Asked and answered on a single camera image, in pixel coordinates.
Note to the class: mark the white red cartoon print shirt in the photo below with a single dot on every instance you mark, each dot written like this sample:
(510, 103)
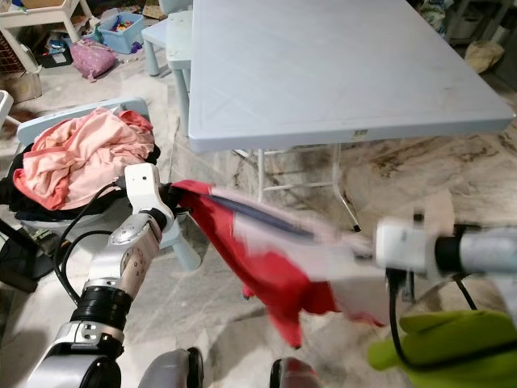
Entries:
(275, 275)

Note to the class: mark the coral orange garment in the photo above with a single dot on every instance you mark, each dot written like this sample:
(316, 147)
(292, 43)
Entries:
(139, 121)

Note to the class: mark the pale blue plastic chair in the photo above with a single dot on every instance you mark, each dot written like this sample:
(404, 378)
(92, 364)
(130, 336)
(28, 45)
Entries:
(139, 107)

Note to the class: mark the lime green printed shirt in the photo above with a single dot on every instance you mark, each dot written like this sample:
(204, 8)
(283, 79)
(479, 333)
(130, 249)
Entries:
(444, 347)

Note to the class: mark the black garment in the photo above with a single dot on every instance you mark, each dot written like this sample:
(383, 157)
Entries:
(24, 194)

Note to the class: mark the silver right robot leg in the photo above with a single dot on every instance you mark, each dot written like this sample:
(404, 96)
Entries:
(299, 378)

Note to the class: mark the silver robot leg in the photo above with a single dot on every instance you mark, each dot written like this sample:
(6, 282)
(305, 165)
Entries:
(170, 373)
(299, 378)

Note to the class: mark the purple fabric bag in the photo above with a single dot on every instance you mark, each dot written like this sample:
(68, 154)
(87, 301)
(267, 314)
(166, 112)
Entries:
(93, 61)

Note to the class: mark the blue plastic storage bin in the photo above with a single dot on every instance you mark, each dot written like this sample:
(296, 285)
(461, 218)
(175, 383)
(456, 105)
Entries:
(121, 40)

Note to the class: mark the silver left robot leg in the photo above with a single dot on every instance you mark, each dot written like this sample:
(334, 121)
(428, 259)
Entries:
(170, 373)

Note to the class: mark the light blue folding table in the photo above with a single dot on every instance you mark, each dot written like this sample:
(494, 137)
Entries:
(339, 73)

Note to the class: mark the small black box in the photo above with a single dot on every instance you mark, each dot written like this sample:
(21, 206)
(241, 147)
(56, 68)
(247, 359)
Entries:
(55, 55)

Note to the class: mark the beige box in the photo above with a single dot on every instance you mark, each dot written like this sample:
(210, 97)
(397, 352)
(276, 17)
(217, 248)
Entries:
(24, 85)

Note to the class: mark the red grid patterned panel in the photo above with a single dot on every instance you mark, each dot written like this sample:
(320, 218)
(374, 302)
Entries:
(8, 56)

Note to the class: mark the beige sack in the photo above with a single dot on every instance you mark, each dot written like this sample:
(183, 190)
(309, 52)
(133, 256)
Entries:
(485, 56)

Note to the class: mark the white low side table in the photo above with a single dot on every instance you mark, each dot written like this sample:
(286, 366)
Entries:
(40, 16)

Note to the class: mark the brown cardboard box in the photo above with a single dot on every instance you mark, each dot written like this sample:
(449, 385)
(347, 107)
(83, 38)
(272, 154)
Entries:
(44, 4)

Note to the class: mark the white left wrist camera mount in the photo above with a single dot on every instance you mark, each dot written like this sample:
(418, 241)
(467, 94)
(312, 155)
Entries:
(145, 190)

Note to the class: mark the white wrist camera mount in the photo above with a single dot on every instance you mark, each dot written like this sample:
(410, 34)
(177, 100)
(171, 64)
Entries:
(145, 190)
(404, 242)

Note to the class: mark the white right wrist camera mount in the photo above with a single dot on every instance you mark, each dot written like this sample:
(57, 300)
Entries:
(404, 242)

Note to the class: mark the white frame grey chair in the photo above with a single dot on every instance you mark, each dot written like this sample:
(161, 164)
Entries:
(4, 105)

